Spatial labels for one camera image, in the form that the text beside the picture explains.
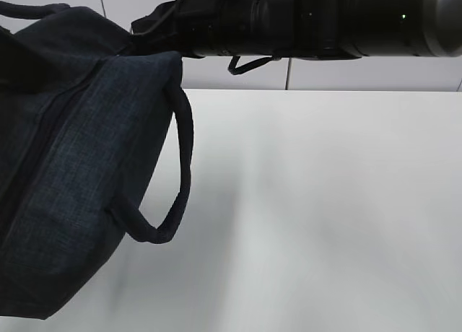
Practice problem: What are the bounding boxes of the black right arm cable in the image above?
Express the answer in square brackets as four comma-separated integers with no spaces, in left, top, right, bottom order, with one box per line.
[227,55,282,76]

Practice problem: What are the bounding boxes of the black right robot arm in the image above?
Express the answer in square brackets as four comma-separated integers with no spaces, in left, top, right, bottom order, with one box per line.
[131,0,461,60]

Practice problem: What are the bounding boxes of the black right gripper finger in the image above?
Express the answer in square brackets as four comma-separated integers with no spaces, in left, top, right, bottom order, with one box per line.
[124,1,180,56]

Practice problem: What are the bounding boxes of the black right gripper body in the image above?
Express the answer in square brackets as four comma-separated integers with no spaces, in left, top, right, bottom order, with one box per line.
[174,0,295,58]

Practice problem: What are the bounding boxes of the dark blue lunch bag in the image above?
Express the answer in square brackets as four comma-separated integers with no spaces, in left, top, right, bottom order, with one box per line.
[1,2,193,319]

